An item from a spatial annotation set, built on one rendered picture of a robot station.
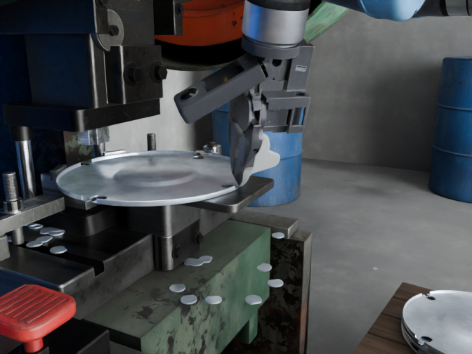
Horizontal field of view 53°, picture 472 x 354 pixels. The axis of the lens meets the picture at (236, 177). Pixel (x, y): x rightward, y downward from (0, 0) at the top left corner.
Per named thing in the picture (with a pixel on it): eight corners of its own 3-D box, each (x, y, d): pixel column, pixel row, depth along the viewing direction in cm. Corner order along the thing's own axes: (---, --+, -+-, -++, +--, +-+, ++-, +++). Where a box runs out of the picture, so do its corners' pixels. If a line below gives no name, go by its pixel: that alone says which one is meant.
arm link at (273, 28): (259, 10, 51) (234, -9, 57) (253, 52, 53) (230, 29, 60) (321, 12, 53) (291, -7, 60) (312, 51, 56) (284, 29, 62)
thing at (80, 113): (164, 128, 83) (163, 96, 82) (81, 150, 66) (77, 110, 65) (94, 121, 90) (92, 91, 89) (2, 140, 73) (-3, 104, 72)
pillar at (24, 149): (41, 199, 77) (30, 112, 73) (29, 204, 75) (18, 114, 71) (31, 197, 78) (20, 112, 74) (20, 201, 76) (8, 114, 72)
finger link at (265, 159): (277, 192, 68) (289, 136, 63) (239, 197, 66) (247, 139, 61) (269, 180, 70) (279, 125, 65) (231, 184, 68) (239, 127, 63)
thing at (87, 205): (147, 184, 85) (145, 159, 84) (86, 210, 72) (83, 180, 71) (107, 178, 89) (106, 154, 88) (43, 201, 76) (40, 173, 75)
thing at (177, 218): (274, 257, 76) (277, 175, 72) (234, 297, 64) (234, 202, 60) (147, 230, 87) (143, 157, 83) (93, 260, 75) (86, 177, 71)
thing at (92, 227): (167, 198, 87) (166, 182, 86) (88, 237, 70) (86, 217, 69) (100, 187, 94) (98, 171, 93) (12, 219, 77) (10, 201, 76)
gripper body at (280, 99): (303, 138, 63) (322, 49, 56) (242, 142, 60) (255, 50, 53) (279, 112, 69) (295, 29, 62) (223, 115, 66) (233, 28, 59)
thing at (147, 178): (12, 187, 68) (11, 182, 68) (139, 148, 93) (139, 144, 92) (183, 221, 55) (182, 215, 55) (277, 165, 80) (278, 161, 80)
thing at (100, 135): (114, 140, 79) (112, 118, 78) (93, 145, 75) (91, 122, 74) (99, 138, 81) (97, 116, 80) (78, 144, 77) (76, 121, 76)
